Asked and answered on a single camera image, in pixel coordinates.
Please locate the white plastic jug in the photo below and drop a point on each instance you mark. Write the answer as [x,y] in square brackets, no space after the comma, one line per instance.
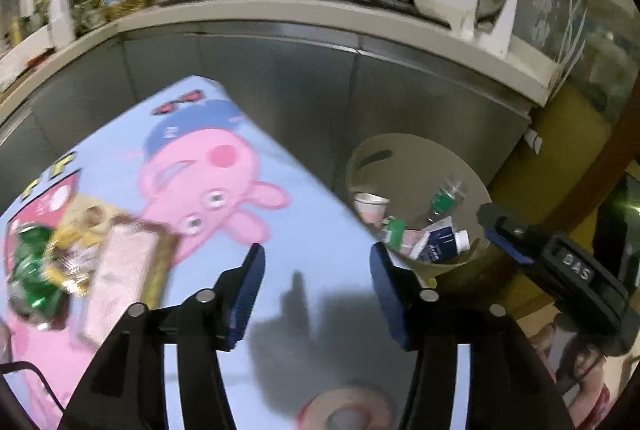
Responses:
[60,20]

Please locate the small white red packet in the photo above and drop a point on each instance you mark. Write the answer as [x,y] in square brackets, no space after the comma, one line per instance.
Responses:
[400,235]

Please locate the blue white milk carton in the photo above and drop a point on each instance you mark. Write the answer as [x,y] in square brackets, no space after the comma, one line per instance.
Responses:
[442,245]

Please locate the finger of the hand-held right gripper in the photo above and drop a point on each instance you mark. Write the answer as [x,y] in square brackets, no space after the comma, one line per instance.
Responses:
[497,230]

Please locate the white plastic stand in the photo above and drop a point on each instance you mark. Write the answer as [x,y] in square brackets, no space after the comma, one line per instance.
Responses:
[492,32]

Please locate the wooden door frame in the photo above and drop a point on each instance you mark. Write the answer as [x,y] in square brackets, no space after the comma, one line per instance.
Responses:
[575,130]

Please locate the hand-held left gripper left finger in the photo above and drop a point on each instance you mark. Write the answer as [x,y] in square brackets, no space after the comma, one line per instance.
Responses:
[247,290]

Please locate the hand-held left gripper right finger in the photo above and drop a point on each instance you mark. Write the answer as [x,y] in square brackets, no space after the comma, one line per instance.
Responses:
[387,295]

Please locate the beige trash bin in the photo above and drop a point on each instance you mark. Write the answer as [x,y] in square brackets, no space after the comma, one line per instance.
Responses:
[400,155]

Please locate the yellow box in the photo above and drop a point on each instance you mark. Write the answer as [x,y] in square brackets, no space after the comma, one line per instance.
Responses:
[127,275]

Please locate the pink heart paper cup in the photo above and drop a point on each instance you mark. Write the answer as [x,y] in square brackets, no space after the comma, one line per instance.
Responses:
[370,205]

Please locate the person's patterned clothing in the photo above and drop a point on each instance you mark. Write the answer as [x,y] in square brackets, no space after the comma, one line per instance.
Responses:
[570,360]

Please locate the crushed green can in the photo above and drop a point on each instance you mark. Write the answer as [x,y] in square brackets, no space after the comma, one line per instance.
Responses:
[30,265]

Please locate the clear plastic bottle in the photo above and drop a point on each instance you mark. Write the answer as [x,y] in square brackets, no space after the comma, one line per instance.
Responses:
[445,197]

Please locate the cartoon pig printed blanket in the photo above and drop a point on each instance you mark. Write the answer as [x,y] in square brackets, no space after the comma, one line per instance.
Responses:
[310,300]

